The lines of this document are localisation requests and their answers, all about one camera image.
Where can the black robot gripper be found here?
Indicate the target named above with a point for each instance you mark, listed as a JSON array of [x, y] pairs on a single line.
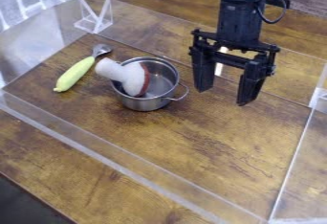
[[234, 45]]

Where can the white plush mushroom red cap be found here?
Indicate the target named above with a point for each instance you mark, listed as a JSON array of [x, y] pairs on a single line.
[[133, 75]]

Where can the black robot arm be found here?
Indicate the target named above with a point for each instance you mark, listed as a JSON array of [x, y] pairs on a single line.
[[234, 46]]

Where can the small silver metal pot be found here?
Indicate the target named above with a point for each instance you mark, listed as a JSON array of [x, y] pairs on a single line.
[[165, 80]]

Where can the yellow-green handled metal spoon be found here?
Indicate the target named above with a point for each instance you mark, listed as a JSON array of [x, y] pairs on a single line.
[[79, 69]]

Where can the clear acrylic triangular bracket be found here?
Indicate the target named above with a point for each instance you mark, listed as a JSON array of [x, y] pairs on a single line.
[[94, 23]]

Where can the clear acrylic enclosure wall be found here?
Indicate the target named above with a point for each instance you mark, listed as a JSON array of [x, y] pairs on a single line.
[[202, 162]]

